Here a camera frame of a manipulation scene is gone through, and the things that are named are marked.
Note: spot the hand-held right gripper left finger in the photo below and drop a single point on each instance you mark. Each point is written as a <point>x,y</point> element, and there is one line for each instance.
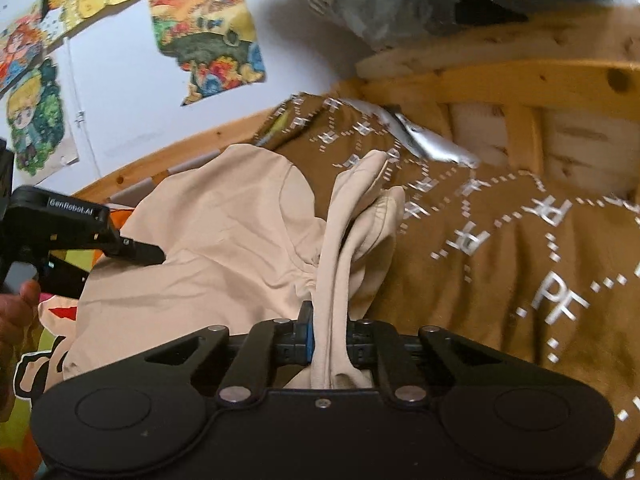
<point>307,345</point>

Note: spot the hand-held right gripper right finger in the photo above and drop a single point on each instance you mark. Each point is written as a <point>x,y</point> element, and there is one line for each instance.
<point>362,346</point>

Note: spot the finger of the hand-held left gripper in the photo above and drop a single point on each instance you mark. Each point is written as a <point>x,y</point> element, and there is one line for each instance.
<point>142,251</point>
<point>67,277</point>

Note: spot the beige garment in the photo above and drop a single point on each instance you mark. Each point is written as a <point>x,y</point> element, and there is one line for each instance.
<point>225,235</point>

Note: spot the person's left hand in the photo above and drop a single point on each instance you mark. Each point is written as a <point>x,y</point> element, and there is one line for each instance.
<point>17,320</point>

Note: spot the brown printed blanket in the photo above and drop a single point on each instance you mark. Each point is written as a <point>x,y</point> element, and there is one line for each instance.
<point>475,260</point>

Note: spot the colourful patterned blanket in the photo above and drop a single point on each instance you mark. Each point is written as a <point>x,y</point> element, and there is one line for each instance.
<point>30,440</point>

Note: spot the silver foil packet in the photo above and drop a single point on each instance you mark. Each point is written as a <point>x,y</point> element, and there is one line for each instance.
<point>425,140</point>

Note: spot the green cartoon wall poster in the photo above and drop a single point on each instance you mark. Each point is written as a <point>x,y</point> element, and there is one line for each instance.
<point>37,120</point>

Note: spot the orange cartoon wall poster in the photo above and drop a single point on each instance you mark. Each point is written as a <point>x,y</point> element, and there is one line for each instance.
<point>22,50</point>

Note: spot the torn landscape cartoon wall poster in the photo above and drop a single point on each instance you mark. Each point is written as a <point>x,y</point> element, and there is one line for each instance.
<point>210,35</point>

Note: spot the wooden bed frame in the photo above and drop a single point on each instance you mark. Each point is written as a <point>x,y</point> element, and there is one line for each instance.
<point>500,75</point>

